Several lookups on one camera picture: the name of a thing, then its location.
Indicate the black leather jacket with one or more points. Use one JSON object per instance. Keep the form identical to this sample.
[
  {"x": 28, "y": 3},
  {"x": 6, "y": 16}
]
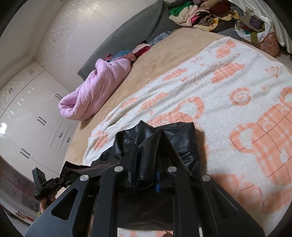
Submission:
[{"x": 141, "y": 207}]

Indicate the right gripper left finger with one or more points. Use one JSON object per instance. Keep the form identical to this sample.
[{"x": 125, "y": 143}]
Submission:
[{"x": 132, "y": 167}]

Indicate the white glossy wardrobe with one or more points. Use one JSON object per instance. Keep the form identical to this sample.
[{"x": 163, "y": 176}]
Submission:
[{"x": 33, "y": 132}]

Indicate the pile of mixed clothes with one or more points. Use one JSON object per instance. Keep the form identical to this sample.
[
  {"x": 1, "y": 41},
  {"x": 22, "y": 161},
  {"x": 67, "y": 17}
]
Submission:
[{"x": 225, "y": 18}]

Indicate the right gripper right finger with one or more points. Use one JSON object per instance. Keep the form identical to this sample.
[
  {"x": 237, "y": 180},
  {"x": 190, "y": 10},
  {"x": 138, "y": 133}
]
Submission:
[{"x": 161, "y": 177}]

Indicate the person's left hand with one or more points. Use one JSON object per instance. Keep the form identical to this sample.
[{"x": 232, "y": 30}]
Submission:
[{"x": 43, "y": 202}]

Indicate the white satin curtain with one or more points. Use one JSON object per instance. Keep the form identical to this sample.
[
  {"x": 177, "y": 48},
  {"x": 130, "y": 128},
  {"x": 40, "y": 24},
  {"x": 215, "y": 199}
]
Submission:
[{"x": 266, "y": 14}]

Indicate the white orange patterned blanket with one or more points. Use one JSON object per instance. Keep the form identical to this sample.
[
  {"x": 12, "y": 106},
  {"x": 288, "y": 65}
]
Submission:
[{"x": 240, "y": 104}]

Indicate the tan bed sheet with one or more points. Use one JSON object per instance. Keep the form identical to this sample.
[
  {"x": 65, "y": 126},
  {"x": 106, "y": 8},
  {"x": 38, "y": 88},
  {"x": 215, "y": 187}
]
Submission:
[{"x": 169, "y": 53}]

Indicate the red and blue clothes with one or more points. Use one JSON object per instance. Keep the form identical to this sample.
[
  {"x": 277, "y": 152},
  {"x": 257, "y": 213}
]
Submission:
[{"x": 139, "y": 50}]

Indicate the grey upholstered headboard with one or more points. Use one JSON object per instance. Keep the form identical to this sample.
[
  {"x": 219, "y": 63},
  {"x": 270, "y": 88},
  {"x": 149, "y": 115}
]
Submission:
[{"x": 144, "y": 26}]

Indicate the pink quilted comforter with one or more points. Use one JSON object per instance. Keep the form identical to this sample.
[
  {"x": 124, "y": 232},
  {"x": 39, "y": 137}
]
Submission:
[{"x": 91, "y": 95}]

